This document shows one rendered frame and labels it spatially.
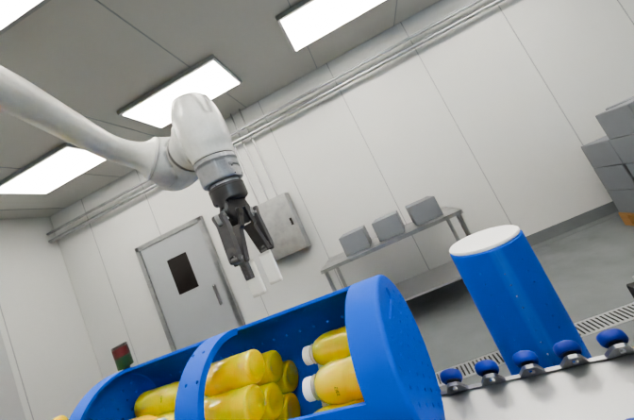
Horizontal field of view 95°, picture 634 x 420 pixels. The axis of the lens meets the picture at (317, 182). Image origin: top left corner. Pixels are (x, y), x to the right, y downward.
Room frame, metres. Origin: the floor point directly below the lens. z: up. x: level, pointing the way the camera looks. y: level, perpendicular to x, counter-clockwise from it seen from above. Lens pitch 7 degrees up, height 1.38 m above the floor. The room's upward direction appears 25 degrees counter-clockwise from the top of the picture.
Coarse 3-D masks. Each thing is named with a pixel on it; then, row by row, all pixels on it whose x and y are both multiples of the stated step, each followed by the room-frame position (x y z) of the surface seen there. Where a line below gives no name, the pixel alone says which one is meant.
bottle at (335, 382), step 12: (336, 360) 0.59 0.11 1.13; (348, 360) 0.57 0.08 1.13; (324, 372) 0.57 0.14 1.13; (336, 372) 0.56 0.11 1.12; (348, 372) 0.55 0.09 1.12; (312, 384) 0.59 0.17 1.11; (324, 384) 0.56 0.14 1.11; (336, 384) 0.55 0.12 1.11; (348, 384) 0.54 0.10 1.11; (324, 396) 0.56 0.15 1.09; (336, 396) 0.55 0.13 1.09; (348, 396) 0.55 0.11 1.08; (360, 396) 0.54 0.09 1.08
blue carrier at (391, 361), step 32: (352, 288) 0.60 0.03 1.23; (384, 288) 0.60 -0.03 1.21; (288, 320) 0.77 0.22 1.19; (320, 320) 0.77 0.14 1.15; (352, 320) 0.53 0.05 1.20; (384, 320) 0.51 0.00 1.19; (192, 352) 0.86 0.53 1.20; (224, 352) 0.87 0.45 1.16; (288, 352) 0.83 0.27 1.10; (352, 352) 0.50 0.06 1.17; (384, 352) 0.48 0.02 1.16; (416, 352) 0.61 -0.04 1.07; (96, 384) 0.84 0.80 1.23; (128, 384) 0.91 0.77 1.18; (160, 384) 0.98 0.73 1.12; (192, 384) 0.62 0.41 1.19; (384, 384) 0.47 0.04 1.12; (416, 384) 0.52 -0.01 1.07; (96, 416) 0.82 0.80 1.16; (128, 416) 0.89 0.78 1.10; (192, 416) 0.60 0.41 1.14; (320, 416) 0.50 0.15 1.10; (352, 416) 0.49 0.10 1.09; (384, 416) 0.47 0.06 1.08; (416, 416) 0.47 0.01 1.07
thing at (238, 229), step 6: (240, 210) 0.58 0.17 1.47; (240, 216) 0.58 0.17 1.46; (240, 222) 0.57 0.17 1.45; (234, 228) 0.57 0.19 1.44; (240, 228) 0.57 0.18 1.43; (240, 234) 0.57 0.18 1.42; (240, 240) 0.56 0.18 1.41; (240, 246) 0.56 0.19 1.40; (246, 246) 0.57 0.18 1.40; (246, 252) 0.56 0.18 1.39; (246, 258) 0.55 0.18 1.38; (234, 264) 0.56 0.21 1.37
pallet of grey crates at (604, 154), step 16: (608, 112) 2.71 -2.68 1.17; (624, 112) 2.56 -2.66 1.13; (608, 128) 2.81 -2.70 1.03; (624, 128) 2.65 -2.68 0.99; (592, 144) 3.08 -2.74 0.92; (608, 144) 2.92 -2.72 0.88; (624, 144) 2.75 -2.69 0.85; (592, 160) 3.20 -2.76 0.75; (608, 160) 3.02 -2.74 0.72; (624, 160) 2.85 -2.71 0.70; (608, 176) 3.13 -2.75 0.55; (624, 176) 2.94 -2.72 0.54; (608, 192) 3.25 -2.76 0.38; (624, 192) 3.05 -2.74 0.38; (624, 208) 3.17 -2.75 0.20
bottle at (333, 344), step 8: (344, 328) 0.67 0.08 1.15; (320, 336) 0.70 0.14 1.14; (328, 336) 0.68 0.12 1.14; (336, 336) 0.67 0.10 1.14; (344, 336) 0.66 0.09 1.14; (312, 344) 0.70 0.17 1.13; (320, 344) 0.68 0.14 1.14; (328, 344) 0.67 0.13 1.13; (336, 344) 0.66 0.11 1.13; (344, 344) 0.65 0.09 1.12; (312, 352) 0.69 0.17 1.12; (320, 352) 0.67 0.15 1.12; (328, 352) 0.66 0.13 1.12; (336, 352) 0.66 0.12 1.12; (344, 352) 0.65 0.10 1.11; (312, 360) 0.69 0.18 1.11; (320, 360) 0.67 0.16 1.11; (328, 360) 0.67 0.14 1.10
